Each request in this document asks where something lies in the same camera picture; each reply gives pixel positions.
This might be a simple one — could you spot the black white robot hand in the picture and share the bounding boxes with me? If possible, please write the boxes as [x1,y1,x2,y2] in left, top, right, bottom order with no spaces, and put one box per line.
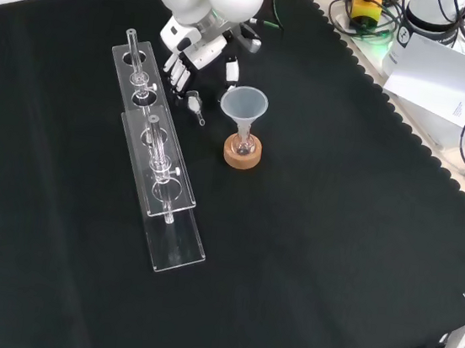
[151,11,265,112]

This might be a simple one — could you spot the translucent plastic funnel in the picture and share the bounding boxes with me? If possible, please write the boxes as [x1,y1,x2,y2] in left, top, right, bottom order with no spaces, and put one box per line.
[215,83,271,146]

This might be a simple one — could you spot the clear acrylic funnel stand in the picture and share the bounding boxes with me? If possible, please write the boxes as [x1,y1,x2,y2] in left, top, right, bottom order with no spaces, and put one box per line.
[85,25,233,280]

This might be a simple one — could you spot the round-bottom glass flask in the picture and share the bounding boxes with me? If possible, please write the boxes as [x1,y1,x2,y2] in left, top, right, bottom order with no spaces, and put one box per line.
[229,131,258,158]

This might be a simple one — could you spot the yellow stop button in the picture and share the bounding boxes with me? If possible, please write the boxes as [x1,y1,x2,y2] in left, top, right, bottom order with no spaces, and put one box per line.
[345,0,384,33]

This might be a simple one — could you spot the black cloth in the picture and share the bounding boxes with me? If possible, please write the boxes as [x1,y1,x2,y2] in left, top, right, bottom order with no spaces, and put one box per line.
[0,0,465,348]

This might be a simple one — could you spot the white cylinder with black base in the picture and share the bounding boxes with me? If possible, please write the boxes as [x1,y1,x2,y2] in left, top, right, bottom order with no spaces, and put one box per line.
[398,0,465,52]

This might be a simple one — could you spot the pale board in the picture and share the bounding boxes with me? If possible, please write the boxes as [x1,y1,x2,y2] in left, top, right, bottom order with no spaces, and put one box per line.
[377,29,465,130]

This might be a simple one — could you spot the black cable with green plug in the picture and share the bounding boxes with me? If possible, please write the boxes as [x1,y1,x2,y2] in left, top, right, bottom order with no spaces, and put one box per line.
[249,0,290,33]

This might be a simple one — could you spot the cork ring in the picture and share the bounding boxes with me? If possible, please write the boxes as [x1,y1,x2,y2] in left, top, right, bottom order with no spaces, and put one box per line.
[221,131,266,173]

